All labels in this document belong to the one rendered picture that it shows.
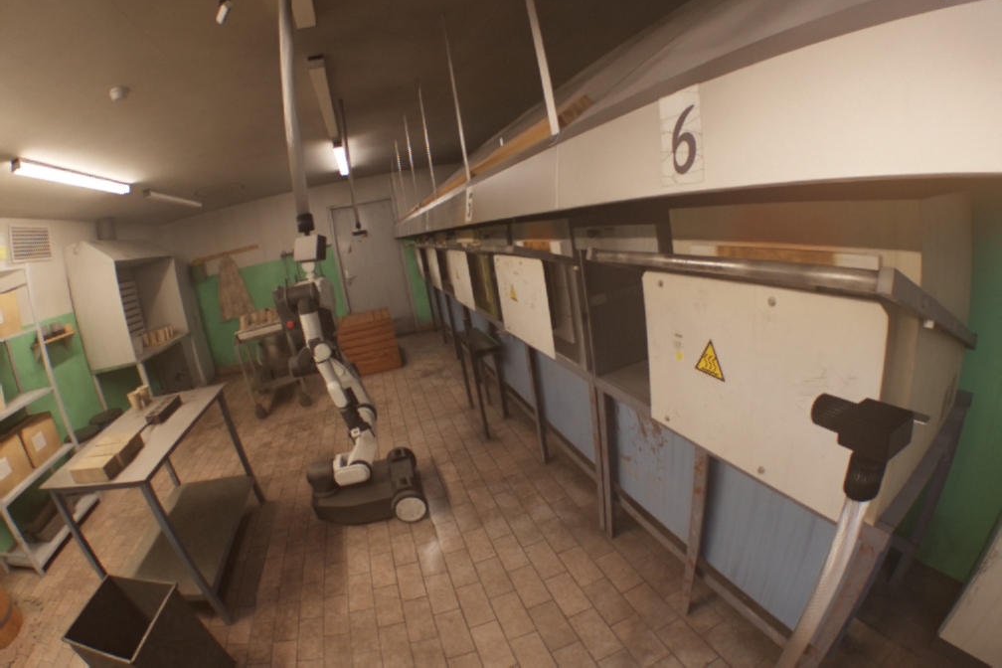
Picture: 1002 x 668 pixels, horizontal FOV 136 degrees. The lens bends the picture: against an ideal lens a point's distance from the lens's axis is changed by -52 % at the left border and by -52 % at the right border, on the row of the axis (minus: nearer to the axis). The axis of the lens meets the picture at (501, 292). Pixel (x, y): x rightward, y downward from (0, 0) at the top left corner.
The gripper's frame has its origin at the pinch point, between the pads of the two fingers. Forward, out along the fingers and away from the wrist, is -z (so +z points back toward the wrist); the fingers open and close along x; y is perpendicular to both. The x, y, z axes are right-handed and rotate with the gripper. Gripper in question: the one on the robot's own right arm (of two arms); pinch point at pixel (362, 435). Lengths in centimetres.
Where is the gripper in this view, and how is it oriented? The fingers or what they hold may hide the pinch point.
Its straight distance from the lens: 222.0
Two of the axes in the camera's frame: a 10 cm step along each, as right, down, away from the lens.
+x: 8.9, -3.9, 2.3
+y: -3.0, -1.2, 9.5
